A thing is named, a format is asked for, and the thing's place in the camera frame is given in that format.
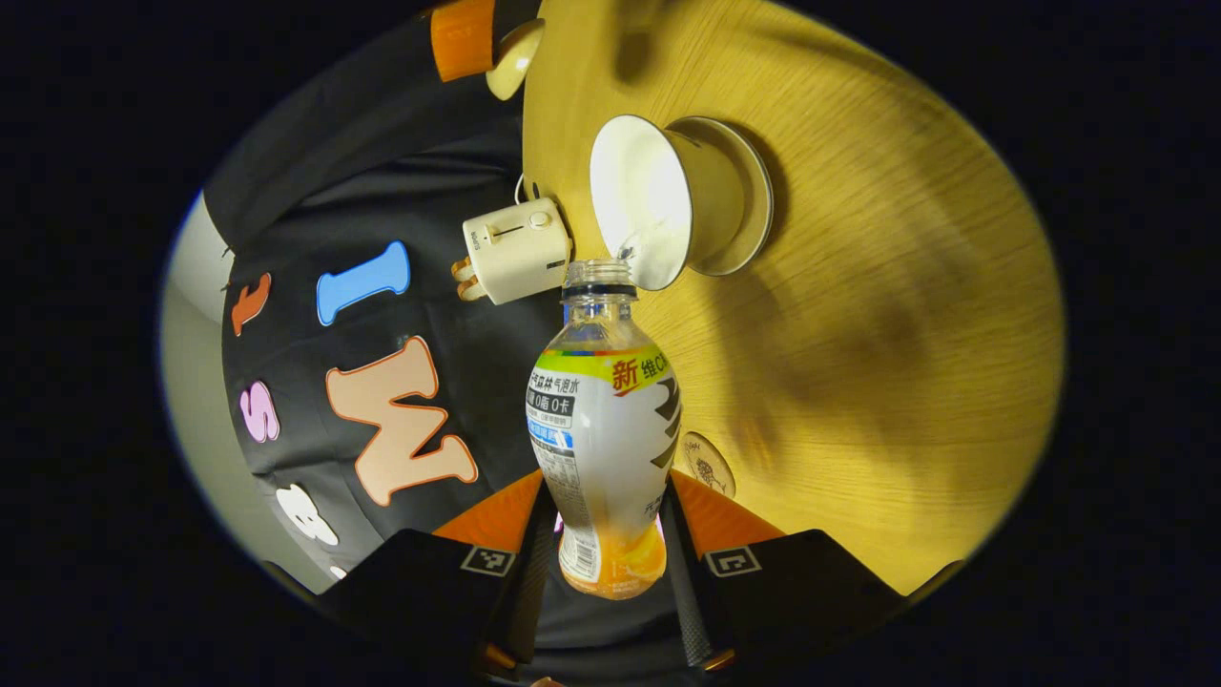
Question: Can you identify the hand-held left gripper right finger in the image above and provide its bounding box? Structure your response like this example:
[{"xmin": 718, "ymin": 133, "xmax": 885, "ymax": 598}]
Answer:
[{"xmin": 658, "ymin": 468, "xmax": 907, "ymax": 669}]

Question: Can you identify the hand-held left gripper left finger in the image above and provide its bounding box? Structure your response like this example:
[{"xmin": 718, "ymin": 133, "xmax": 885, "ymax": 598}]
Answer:
[{"xmin": 320, "ymin": 468, "xmax": 559, "ymax": 674}]

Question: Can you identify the cream ceramic teacup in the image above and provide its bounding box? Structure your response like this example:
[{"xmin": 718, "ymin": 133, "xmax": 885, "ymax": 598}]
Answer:
[{"xmin": 590, "ymin": 114, "xmax": 746, "ymax": 292}]

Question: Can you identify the black backdrop cloth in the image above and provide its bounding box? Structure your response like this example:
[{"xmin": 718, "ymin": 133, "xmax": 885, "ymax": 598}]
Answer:
[{"xmin": 203, "ymin": 0, "xmax": 707, "ymax": 674}]

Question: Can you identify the round wooden coaster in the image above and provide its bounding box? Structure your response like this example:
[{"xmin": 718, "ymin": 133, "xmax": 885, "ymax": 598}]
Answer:
[{"xmin": 679, "ymin": 431, "xmax": 736, "ymax": 499}]

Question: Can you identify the cream teacup lid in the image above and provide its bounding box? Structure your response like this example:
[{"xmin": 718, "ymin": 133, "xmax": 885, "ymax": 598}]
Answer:
[{"xmin": 486, "ymin": 17, "xmax": 547, "ymax": 101}]

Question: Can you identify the cream ceramic saucer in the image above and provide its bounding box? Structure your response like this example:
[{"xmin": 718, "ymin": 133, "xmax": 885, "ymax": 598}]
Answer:
[{"xmin": 668, "ymin": 116, "xmax": 775, "ymax": 278}]

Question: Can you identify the clear plastic water bottle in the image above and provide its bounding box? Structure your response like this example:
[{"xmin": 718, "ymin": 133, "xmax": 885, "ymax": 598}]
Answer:
[{"xmin": 526, "ymin": 259, "xmax": 682, "ymax": 601}]

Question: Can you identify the white toaster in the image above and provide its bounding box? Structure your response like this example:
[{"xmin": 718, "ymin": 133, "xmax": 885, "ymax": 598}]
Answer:
[{"xmin": 463, "ymin": 198, "xmax": 573, "ymax": 306}]

